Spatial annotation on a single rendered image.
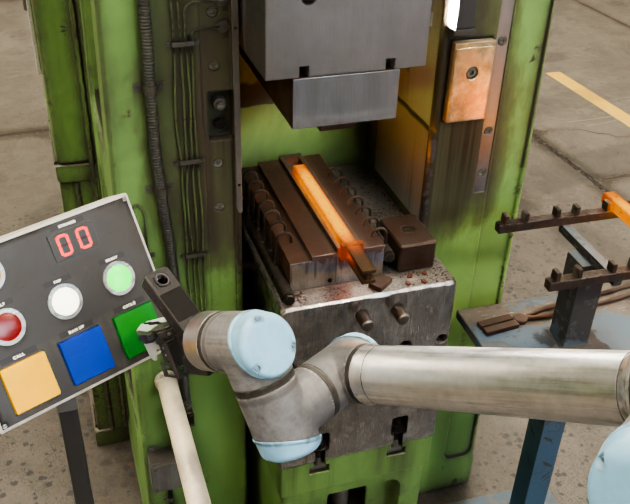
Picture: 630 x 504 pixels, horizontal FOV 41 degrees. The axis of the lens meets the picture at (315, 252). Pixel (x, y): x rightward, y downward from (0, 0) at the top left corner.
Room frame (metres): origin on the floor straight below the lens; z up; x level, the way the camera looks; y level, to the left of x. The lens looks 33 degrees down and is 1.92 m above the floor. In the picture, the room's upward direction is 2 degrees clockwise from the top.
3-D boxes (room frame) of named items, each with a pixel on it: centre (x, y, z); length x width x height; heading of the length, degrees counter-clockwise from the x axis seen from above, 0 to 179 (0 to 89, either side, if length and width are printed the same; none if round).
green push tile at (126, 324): (1.12, 0.30, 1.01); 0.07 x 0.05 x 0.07; 134
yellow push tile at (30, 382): (0.98, 0.44, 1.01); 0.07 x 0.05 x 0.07; 134
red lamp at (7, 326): (1.01, 0.47, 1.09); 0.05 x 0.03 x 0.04; 109
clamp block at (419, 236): (1.52, -0.20, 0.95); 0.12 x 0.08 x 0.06; 19
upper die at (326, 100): (1.60, 0.02, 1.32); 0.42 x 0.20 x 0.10; 19
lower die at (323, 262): (1.60, 0.02, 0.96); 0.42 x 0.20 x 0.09; 19
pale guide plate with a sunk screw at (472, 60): (1.63, -0.30, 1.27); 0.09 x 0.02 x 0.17; 109
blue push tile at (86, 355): (1.05, 0.37, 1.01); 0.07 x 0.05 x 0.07; 134
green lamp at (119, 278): (1.15, 0.33, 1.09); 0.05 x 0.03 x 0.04; 109
